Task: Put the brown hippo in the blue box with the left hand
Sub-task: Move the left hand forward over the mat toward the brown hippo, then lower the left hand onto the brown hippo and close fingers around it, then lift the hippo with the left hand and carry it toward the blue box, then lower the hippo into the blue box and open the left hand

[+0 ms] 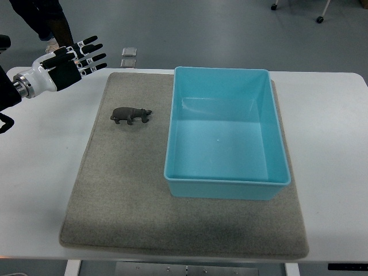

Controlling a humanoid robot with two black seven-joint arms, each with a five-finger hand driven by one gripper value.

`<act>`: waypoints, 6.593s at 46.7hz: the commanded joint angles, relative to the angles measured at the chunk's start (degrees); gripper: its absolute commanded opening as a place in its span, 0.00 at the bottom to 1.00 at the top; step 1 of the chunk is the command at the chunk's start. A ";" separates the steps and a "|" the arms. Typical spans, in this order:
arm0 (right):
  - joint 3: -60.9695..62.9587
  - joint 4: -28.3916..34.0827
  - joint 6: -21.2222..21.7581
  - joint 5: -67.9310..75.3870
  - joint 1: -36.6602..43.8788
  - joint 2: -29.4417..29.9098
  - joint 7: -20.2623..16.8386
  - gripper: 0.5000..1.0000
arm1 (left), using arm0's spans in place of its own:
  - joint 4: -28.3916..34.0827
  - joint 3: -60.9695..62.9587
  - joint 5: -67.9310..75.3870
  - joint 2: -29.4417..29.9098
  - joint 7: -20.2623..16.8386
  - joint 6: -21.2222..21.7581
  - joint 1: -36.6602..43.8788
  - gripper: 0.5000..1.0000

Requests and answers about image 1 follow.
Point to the upper metal floor plate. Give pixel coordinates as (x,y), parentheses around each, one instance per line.
(129,52)

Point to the grey metal table base plate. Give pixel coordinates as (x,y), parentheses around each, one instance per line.
(132,268)

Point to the blue plastic box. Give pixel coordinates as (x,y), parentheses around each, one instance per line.
(224,138)

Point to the person's dark trouser legs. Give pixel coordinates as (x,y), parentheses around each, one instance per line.
(47,19)

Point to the cart caster wheel right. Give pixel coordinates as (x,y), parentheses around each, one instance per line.
(319,19)

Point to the grey felt mat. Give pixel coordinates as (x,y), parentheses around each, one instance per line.
(121,201)

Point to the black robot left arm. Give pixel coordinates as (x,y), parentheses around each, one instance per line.
(10,96)

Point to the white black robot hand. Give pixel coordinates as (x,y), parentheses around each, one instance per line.
(56,71)

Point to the lower metal floor plate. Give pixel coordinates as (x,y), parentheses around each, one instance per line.
(128,63)

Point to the brown toy hippo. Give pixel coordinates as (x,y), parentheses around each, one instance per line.
(129,114)

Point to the metal floor plate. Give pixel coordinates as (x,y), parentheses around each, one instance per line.
(128,63)
(129,52)

